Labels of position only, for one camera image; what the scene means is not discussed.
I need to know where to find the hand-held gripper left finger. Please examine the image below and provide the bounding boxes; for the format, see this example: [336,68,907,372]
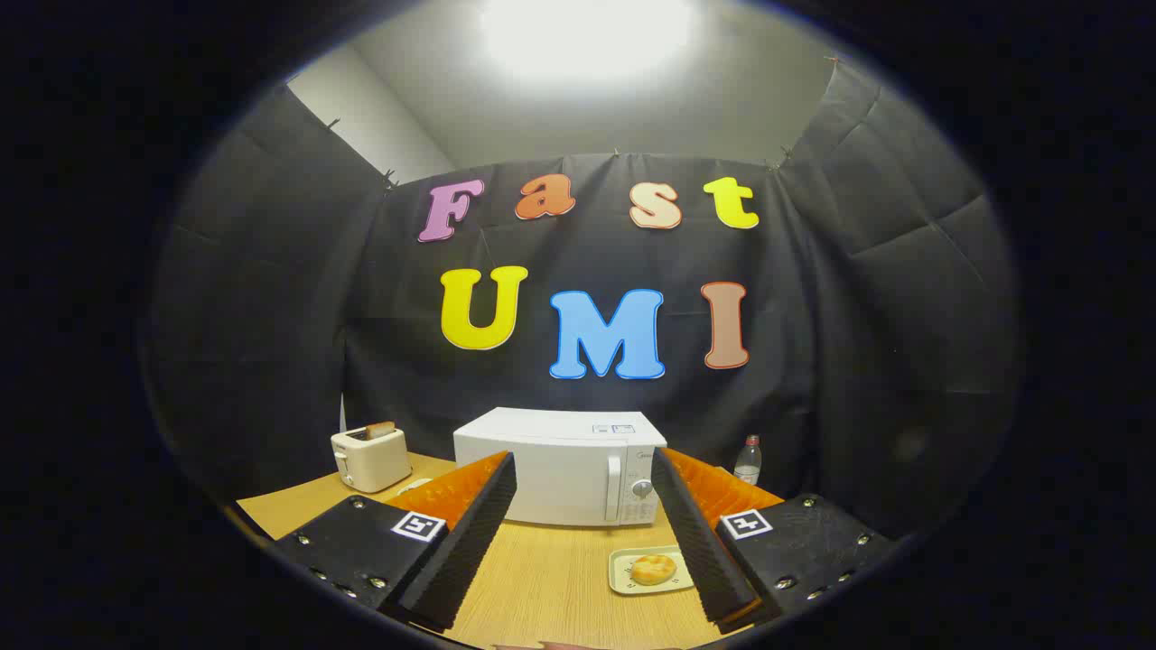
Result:
[271,450,518,633]

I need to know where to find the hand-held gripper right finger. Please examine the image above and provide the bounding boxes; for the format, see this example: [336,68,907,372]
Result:
[650,447,900,633]

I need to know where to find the golden bread bun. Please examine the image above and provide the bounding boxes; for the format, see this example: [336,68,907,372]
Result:
[630,554,677,586]

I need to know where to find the white microwave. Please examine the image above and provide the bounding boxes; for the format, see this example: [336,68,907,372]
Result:
[453,406,669,527]

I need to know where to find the cream rectangular tray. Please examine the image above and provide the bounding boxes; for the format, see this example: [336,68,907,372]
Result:
[609,544,696,596]

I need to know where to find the clear plastic water bottle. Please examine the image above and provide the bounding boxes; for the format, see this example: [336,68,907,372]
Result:
[733,434,763,487]

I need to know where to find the cream toaster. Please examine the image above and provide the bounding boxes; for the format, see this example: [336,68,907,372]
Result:
[331,424,413,494]

